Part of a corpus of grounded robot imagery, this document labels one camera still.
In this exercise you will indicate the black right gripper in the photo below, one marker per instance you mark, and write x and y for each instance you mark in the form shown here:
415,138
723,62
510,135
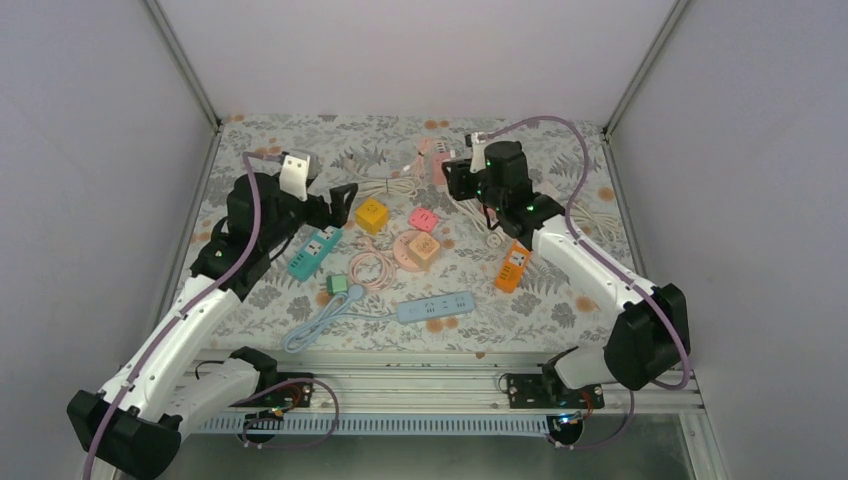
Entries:
456,180

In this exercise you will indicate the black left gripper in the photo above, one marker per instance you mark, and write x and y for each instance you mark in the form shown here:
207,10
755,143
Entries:
339,211

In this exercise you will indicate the pink cube socket adapter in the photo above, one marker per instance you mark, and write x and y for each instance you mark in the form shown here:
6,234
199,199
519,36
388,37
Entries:
438,177

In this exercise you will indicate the pink plug adapter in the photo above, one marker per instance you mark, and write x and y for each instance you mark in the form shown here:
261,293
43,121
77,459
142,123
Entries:
423,219

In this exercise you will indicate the beige cube socket adapter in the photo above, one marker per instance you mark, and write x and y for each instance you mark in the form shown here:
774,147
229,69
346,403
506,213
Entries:
424,250

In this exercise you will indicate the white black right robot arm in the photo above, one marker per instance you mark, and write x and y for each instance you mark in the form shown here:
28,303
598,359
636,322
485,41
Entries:
649,335

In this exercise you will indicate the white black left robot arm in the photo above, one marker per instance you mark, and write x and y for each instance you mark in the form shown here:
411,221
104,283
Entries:
137,421

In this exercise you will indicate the yellow cube socket adapter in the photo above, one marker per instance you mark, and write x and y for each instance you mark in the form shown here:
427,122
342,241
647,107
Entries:
372,216

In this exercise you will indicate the white power strip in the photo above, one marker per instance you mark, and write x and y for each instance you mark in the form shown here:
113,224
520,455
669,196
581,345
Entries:
428,147

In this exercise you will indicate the teal power strip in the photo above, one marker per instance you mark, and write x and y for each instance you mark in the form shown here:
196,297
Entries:
305,263

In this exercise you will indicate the round pink power socket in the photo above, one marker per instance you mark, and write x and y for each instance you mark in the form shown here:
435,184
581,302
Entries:
400,251

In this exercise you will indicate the green small adapter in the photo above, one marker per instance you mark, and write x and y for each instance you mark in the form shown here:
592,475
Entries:
337,284

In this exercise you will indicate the orange power strip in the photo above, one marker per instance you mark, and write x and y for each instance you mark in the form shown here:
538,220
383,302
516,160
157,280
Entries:
512,268

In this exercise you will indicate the floral patterned table mat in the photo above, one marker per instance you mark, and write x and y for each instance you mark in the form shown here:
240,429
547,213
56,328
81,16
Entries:
547,312

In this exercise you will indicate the blue power strip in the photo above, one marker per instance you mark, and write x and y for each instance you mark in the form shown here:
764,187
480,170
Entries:
435,307

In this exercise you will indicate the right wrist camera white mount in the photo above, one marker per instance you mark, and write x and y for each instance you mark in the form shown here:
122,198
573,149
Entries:
477,142

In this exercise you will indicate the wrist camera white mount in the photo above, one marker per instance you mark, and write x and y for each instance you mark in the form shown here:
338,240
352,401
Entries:
477,142
294,174

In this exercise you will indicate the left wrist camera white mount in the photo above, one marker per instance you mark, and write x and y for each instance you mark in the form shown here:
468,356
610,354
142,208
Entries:
294,174

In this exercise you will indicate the aluminium corner frame post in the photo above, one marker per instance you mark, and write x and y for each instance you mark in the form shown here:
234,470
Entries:
645,66

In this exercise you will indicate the aluminium rail base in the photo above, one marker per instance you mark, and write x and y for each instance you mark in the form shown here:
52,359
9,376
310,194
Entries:
325,394

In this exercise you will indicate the left aluminium corner post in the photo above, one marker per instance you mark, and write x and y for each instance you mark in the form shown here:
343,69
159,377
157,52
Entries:
177,53

